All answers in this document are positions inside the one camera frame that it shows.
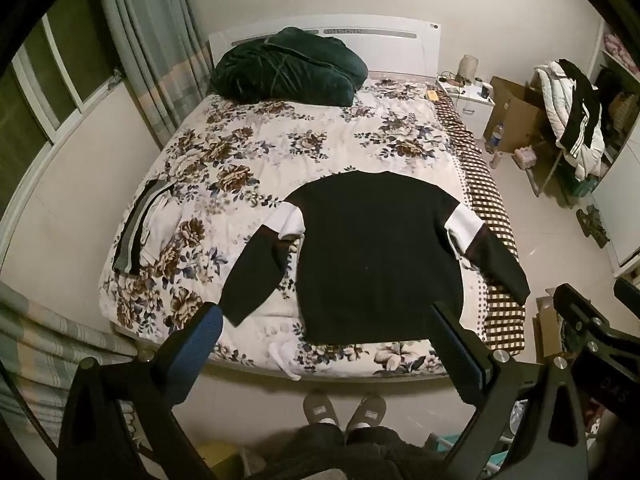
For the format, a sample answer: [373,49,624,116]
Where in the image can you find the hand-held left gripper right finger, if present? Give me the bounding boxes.
[429,301,591,480]

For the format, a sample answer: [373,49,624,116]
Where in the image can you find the teal plastic item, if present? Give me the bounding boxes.
[425,430,471,457]

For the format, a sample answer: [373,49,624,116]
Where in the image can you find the white framed window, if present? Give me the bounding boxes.
[0,0,126,201]

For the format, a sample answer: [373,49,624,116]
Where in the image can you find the white wardrobe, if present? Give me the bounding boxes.
[590,125,640,268]

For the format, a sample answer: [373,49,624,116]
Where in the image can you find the yellow bag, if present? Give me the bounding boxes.
[197,440,241,480]

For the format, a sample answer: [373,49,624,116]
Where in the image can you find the white folded garment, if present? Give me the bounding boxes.
[140,192,183,267]

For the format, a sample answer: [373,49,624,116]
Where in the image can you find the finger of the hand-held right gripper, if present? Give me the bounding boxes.
[552,283,640,356]
[613,277,640,312]

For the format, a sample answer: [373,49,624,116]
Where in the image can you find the person's dark fleece pants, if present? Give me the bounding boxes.
[240,422,451,480]

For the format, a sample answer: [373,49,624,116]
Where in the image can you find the black sweater with white bands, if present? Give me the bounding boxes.
[218,171,531,345]

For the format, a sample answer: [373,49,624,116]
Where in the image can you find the dark grey folded garment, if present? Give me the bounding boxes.
[112,178,173,276]

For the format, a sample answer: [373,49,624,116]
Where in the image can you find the person's grey slipper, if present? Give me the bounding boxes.
[302,389,337,428]
[346,394,387,431]

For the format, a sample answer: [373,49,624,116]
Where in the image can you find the dark floor slippers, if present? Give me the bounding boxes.
[575,205,611,248]

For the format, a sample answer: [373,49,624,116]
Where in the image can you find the dark green blanket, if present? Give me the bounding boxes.
[207,26,369,107]

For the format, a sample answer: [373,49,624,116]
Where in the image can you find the large open cardboard box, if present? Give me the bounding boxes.
[482,76,551,155]

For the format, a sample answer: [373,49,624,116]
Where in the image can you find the small cardboard box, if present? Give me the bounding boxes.
[532,296,566,358]

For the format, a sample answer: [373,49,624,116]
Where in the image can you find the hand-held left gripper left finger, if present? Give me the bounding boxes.
[56,304,224,480]

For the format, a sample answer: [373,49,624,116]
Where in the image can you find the grey-green curtain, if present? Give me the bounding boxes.
[95,0,213,148]

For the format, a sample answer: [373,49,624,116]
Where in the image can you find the pink tissue pack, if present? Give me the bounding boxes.
[512,145,538,171]

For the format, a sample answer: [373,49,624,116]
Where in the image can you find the bed with floral quilt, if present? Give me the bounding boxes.
[100,77,476,378]

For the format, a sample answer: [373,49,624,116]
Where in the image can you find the white nightstand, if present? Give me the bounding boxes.
[435,77,496,138]

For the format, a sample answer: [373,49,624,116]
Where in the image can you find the striped pale curtain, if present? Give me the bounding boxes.
[0,280,141,461]

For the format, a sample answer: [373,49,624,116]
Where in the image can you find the white cloth piece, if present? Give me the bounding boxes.
[268,340,302,382]

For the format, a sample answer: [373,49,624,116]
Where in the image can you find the brown checked bed sheet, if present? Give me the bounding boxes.
[432,92,526,356]

